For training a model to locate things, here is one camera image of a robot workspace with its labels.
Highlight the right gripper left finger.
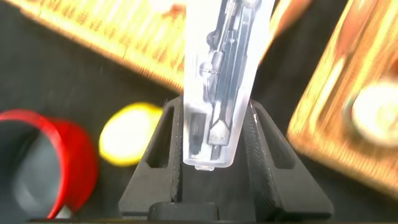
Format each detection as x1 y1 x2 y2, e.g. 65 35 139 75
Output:
118 95 185 218

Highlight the clear plastic razor case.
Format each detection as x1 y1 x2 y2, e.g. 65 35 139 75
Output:
182 0 276 171

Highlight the rectangular wicker basket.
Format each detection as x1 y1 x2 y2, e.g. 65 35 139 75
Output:
6 0 313 94
286 0 398 200

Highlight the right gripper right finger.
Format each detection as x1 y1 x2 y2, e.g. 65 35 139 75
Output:
242 99 335 222

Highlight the black tablecloth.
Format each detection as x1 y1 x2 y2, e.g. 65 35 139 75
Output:
0 0 398 224

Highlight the red pot black interior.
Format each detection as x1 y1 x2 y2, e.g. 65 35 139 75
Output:
0 108 100 220

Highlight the small silver tin can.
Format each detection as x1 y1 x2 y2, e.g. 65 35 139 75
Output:
351 82 398 147

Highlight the yellow lemon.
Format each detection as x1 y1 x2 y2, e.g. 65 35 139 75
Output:
98 102 164 167

